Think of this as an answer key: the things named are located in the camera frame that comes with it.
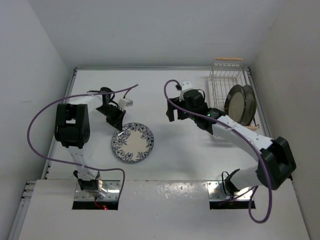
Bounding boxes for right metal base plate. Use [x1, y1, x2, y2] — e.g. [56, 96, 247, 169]
[206, 180, 253, 202]

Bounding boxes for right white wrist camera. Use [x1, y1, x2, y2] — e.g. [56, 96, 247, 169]
[175, 80, 194, 95]

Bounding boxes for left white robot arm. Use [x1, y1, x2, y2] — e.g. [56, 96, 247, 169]
[54, 87, 126, 200]

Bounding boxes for metal base plate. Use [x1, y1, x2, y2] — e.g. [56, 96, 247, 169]
[73, 180, 121, 202]
[206, 180, 253, 202]

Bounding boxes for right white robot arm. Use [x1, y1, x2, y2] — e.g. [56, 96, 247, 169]
[166, 89, 297, 195]

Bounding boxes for blue floral plate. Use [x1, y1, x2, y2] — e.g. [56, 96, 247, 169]
[111, 122, 155, 164]

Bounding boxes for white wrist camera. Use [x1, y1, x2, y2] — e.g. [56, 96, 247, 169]
[175, 80, 194, 95]
[118, 98, 133, 109]

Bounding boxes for purple cable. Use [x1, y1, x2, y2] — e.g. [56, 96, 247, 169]
[163, 79, 273, 224]
[26, 83, 139, 201]

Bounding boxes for plain dark rim plate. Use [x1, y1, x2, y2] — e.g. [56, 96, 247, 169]
[240, 85, 257, 126]

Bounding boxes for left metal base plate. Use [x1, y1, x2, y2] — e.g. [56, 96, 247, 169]
[73, 180, 121, 202]

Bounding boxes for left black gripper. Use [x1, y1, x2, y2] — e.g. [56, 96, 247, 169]
[96, 104, 126, 131]

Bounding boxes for striped dark rim plate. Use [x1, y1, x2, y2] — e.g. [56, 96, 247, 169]
[224, 84, 246, 123]

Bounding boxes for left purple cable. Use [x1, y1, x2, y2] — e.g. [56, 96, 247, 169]
[26, 83, 139, 201]

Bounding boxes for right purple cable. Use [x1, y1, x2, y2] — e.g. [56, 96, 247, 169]
[163, 79, 273, 224]

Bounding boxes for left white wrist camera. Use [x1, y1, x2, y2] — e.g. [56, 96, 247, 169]
[118, 98, 133, 109]

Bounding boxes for metal wire dish rack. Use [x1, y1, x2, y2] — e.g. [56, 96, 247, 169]
[207, 57, 259, 131]

